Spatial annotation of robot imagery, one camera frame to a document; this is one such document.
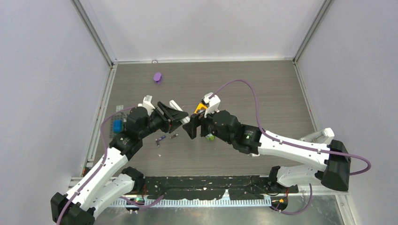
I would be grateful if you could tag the white remote control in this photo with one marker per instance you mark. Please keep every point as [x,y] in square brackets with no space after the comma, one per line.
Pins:
[182,114]

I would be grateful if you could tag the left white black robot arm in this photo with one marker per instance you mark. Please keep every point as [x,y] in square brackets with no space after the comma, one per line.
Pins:
[83,203]

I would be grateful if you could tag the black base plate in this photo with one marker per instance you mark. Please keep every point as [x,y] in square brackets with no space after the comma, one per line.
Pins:
[242,187]

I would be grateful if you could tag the grey lego baseplate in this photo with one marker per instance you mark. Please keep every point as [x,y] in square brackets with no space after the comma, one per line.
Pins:
[120,116]

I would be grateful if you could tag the yellow triangular toy block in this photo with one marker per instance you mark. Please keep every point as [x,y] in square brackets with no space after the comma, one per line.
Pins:
[200,108]

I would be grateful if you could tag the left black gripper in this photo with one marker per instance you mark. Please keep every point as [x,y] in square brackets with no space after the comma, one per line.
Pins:
[170,117]

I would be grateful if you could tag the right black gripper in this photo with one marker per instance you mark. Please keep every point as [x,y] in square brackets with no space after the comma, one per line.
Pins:
[196,120]

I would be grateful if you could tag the blue lego brick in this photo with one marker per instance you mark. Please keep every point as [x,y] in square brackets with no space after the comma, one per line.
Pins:
[117,126]

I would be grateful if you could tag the green monster toy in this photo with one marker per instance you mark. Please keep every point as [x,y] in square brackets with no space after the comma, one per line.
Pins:
[210,137]

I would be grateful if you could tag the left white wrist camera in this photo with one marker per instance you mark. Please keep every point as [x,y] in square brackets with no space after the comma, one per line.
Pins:
[147,104]

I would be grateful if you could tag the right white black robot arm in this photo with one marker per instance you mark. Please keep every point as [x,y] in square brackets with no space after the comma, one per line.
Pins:
[323,160]

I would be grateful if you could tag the purple plastic cap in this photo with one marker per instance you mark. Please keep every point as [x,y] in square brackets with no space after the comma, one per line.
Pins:
[157,78]

